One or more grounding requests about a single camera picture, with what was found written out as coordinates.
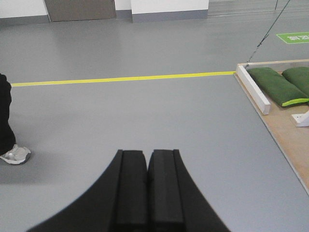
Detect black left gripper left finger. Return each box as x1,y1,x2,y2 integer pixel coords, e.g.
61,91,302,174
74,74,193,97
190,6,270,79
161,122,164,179
29,150,148,232

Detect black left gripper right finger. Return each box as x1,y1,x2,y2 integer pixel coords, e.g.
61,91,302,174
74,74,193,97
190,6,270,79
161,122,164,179
148,149,229,232

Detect brown door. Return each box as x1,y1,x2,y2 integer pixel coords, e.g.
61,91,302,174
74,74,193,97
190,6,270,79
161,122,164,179
45,0,116,22

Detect left white sneaker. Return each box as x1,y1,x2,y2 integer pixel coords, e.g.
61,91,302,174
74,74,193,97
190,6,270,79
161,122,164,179
0,144,31,165

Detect person's black trouser legs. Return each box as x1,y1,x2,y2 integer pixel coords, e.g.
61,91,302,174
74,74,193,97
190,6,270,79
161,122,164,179
0,74,16,155

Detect plywood base platform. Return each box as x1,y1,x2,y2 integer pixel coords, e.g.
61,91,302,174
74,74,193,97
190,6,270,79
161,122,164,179
235,75,309,193

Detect green sandbag left one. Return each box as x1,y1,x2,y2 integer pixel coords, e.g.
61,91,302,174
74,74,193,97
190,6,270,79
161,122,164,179
247,67,309,108

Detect green sandbag one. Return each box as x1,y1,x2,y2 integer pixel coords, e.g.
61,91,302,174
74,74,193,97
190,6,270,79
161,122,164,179
247,67,309,108
280,67,309,107

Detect green sandbag right one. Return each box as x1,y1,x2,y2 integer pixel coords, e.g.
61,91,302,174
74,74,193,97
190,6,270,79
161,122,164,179
280,67,309,107

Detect green floor sign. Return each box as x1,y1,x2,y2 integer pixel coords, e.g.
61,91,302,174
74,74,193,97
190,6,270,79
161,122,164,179
276,32,309,44

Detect white wooden frame with brace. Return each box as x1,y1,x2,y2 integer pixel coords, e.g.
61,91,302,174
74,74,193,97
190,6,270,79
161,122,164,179
235,59,309,116

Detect black guy rope with turnbuckle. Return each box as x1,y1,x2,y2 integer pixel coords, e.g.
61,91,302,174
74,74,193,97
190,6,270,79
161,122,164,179
246,0,291,64

